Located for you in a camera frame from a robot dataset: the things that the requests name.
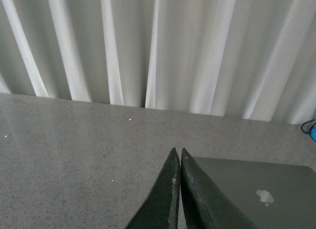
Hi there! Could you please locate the blue computer mouse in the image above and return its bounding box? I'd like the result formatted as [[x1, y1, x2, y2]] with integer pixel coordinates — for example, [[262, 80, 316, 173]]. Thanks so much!
[[309, 123, 316, 142]]

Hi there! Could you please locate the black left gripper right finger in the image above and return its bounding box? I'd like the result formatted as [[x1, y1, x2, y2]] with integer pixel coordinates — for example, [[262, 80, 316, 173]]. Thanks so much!
[[181, 148, 258, 229]]

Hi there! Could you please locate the white curtain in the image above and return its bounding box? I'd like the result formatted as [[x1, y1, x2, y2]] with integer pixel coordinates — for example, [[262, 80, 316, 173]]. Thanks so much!
[[0, 0, 316, 124]]

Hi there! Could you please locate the grey laptop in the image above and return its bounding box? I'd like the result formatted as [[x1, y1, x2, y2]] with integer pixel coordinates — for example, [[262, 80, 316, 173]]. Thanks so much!
[[194, 157, 316, 229]]

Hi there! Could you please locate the black mouse cable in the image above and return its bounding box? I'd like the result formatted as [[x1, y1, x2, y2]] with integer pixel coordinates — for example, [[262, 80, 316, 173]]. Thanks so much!
[[301, 118, 316, 135]]

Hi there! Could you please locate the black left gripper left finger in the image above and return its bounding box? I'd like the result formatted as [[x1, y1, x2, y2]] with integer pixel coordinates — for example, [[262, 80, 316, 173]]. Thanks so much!
[[126, 148, 181, 229]]

